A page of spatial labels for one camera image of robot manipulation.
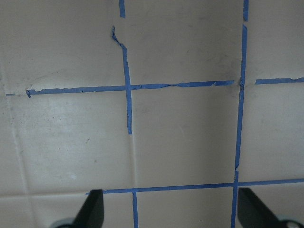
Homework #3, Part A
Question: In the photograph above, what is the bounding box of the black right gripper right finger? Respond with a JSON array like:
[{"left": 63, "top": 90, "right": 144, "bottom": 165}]
[{"left": 237, "top": 188, "right": 281, "bottom": 228}]

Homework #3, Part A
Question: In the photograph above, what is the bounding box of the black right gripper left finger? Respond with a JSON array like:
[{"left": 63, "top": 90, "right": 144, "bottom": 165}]
[{"left": 72, "top": 190, "right": 104, "bottom": 228}]

